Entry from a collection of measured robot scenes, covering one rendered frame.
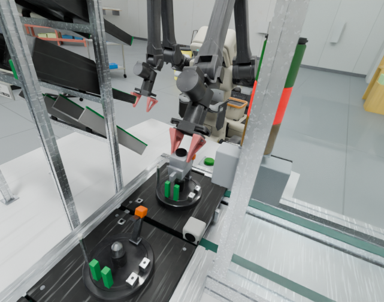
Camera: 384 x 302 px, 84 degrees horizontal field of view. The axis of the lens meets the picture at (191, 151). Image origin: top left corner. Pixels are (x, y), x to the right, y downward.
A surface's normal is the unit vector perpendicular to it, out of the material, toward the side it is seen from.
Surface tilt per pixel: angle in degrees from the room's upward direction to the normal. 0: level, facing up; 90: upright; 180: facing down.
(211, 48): 46
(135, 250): 0
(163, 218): 0
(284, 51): 90
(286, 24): 90
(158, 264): 0
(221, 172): 90
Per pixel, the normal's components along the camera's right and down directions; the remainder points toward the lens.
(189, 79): -0.39, -0.21
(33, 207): 0.07, -0.84
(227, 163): -0.43, 0.45
